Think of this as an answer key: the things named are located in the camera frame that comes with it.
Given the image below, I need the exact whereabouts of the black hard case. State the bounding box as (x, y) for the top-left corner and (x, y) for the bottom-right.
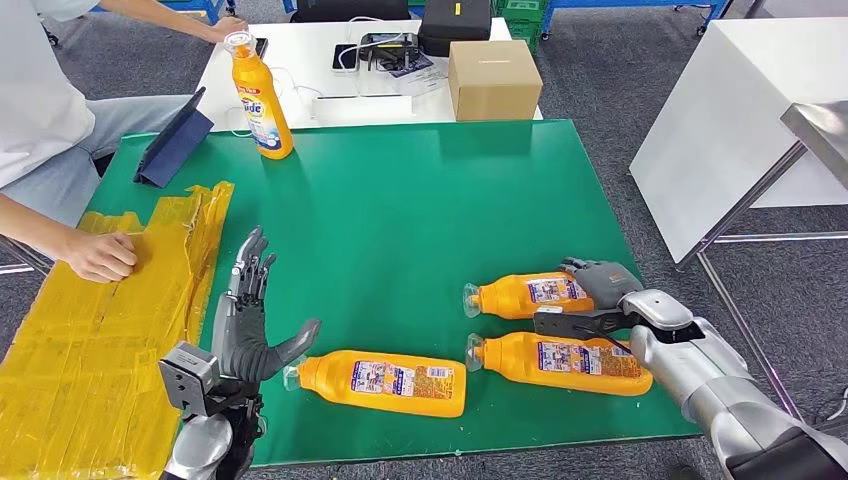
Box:
(418, 0), (493, 58)

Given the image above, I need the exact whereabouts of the stainless steel table top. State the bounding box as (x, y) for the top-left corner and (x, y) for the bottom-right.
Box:
(780, 100), (848, 190)

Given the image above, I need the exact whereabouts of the person's left hand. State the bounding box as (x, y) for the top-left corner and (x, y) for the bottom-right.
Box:
(208, 15), (250, 44)

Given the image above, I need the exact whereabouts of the person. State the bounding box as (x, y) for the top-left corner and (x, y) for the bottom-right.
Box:
(0, 0), (250, 285)

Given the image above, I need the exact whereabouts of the thin white looped cable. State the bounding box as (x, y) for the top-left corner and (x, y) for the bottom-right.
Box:
(225, 66), (326, 137)

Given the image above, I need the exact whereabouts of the green table mat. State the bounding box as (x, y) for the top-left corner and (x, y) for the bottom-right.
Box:
(86, 119), (702, 468)

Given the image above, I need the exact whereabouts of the printed blue leaflet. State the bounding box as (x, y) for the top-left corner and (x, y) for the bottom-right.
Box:
(385, 52), (436, 79)

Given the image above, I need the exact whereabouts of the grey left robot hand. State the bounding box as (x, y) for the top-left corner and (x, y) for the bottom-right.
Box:
(210, 226), (323, 384)

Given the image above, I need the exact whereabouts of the black phone with white cable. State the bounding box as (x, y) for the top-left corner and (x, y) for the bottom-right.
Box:
(331, 42), (361, 73)

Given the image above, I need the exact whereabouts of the brown cardboard box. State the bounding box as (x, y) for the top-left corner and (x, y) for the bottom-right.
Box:
(447, 39), (545, 123)

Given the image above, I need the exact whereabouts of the metal table frame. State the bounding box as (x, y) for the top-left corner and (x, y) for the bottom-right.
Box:
(676, 142), (848, 432)

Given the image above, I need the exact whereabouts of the white side table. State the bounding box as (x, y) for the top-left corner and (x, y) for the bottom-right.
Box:
(627, 16), (848, 265)

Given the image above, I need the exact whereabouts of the yellow taped cardboard sheet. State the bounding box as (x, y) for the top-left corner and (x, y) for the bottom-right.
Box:
(0, 180), (236, 480)

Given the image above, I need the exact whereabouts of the person's hand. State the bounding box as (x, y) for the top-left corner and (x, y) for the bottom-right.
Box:
(60, 230), (139, 285)
(208, 15), (250, 44)

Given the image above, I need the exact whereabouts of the white phone charging cable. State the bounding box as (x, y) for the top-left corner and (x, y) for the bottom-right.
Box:
(337, 14), (405, 70)

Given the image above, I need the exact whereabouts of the green plastic crate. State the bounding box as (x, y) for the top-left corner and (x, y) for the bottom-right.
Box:
(495, 0), (550, 53)

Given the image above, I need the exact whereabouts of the person's right hand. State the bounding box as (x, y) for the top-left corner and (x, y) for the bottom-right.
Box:
(60, 230), (139, 285)

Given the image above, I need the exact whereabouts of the blue metal cart frame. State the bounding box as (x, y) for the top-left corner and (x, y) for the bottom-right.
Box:
(89, 0), (236, 24)
(546, 0), (733, 36)

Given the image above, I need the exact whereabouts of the tablet in blue case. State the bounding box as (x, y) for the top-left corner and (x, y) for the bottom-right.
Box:
(133, 86), (215, 189)

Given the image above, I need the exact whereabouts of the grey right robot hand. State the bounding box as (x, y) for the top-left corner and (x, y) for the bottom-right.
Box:
(559, 256), (645, 311)

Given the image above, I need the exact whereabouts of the orange detergent bottle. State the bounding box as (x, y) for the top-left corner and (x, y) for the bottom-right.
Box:
(223, 31), (295, 161)
(462, 271), (596, 321)
(464, 331), (655, 397)
(283, 350), (468, 419)

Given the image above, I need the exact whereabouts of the black handheld device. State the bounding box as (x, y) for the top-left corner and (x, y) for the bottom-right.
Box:
(359, 31), (421, 71)

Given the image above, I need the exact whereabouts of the white desk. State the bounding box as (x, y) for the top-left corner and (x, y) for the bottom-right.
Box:
(195, 16), (545, 132)

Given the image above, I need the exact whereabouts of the flat white box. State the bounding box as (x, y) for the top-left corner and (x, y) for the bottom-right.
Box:
(311, 94), (413, 127)

